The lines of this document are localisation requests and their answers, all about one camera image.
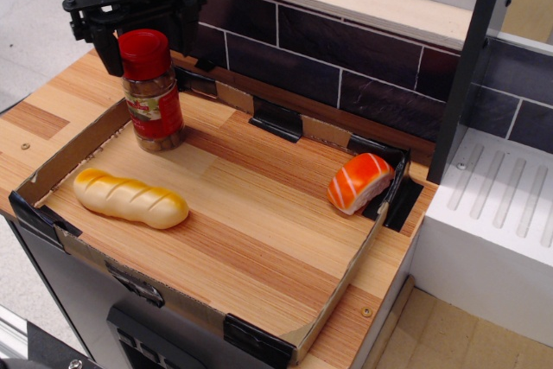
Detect toy salmon nigiri sushi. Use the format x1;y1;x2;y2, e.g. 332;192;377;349
327;153;395;215

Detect dark post of shelf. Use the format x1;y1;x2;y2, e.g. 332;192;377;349
427;0;498;184

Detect cardboard fence with black tape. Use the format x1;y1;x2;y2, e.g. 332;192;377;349
1;54;435;368

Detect basil bottle with red cap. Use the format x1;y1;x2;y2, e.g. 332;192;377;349
118;29;184;152

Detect white dish drainer block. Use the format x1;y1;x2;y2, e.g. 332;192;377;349
410;129;552;345

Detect toy bread loaf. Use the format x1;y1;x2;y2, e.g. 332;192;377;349
73;169;189;230

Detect brass screw at right front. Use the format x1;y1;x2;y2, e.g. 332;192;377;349
361;307;373;318

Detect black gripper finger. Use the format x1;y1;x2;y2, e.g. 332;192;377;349
90;24;124;76
171;0;200;56

